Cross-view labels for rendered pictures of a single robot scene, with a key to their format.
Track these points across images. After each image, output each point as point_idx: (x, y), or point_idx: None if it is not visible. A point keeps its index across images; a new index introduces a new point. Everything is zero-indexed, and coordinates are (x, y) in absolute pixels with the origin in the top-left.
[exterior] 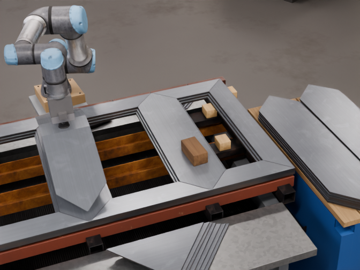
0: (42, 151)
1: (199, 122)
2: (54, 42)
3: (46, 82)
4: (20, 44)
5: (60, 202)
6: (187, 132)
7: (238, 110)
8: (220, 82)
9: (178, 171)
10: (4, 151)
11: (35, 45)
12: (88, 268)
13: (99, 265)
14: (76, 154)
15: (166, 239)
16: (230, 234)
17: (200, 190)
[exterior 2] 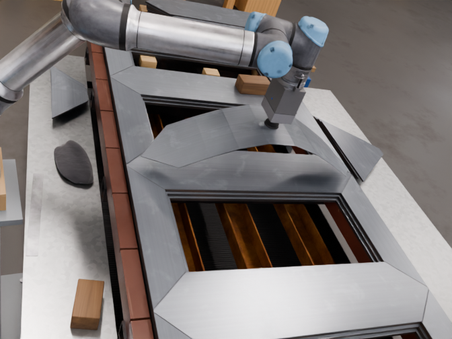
0: (220, 193)
1: None
2: (267, 15)
3: (310, 67)
4: (275, 36)
5: (325, 189)
6: (208, 81)
7: None
8: None
9: None
10: (109, 276)
11: (280, 29)
12: (373, 203)
13: (368, 196)
14: (308, 135)
15: (344, 144)
16: (320, 118)
17: (302, 103)
